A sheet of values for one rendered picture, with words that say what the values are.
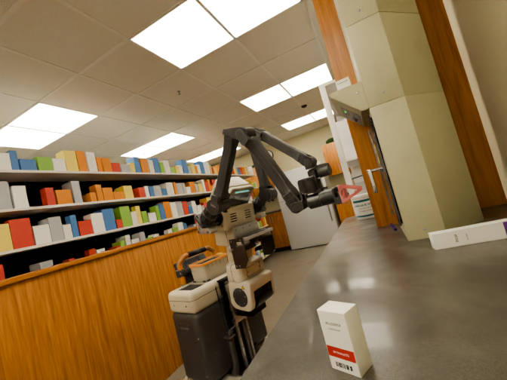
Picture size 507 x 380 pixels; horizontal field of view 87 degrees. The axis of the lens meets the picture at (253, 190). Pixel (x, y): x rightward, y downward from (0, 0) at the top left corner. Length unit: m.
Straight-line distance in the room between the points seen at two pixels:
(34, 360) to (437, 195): 2.12
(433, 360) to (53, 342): 1.99
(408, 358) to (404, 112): 0.77
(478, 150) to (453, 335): 1.05
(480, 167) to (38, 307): 2.36
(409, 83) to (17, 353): 2.22
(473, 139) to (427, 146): 0.41
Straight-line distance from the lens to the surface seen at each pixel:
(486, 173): 1.45
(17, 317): 2.07
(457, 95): 1.46
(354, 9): 1.17
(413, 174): 1.02
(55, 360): 2.18
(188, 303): 1.65
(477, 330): 0.51
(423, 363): 0.45
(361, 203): 1.76
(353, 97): 1.06
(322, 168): 1.46
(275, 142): 1.59
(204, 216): 1.37
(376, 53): 1.10
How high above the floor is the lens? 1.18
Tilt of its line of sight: 4 degrees up
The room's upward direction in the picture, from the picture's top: 15 degrees counter-clockwise
